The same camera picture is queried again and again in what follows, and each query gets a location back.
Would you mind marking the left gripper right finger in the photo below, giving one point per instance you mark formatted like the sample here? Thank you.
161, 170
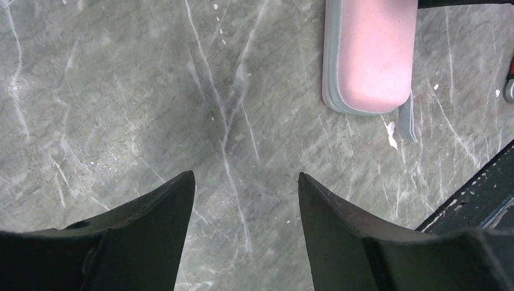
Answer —
351, 249

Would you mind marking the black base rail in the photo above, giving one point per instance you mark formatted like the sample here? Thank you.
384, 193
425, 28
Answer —
478, 201

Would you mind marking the wooden base board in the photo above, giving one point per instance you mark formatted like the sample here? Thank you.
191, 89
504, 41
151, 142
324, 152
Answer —
445, 3

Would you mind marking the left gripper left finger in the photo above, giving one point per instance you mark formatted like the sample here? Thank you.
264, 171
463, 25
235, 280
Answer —
135, 246

